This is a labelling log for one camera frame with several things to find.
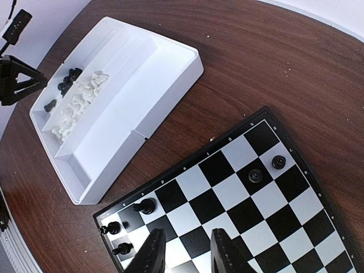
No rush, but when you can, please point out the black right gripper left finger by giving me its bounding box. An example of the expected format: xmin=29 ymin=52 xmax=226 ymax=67
xmin=124 ymin=228 xmax=166 ymax=273

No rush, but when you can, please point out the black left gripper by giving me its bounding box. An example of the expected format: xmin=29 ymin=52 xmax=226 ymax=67
xmin=1 ymin=55 xmax=48 ymax=106

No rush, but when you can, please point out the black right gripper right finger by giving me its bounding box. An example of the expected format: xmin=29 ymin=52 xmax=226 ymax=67
xmin=210 ymin=228 xmax=256 ymax=273

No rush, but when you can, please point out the black chess piece corner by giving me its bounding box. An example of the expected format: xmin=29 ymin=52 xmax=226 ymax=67
xmin=99 ymin=221 xmax=121 ymax=235

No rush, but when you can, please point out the black silver chessboard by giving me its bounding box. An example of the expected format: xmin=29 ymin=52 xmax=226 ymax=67
xmin=93 ymin=107 xmax=363 ymax=272

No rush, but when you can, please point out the white compartment tray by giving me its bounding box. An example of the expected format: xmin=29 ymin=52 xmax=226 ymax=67
xmin=30 ymin=17 xmax=204 ymax=205

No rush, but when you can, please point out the black chess piece pile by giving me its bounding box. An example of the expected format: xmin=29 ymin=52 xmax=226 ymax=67
xmin=57 ymin=68 xmax=82 ymax=97

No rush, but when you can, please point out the white chess piece pile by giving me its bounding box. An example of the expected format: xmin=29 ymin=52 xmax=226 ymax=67
xmin=51 ymin=72 xmax=109 ymax=143

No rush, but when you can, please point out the black pawn tray front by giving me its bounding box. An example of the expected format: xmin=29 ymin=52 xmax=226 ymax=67
xmin=44 ymin=99 xmax=57 ymax=113

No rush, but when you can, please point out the aluminium front rail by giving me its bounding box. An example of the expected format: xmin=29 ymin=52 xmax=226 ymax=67
xmin=1 ymin=188 xmax=43 ymax=272

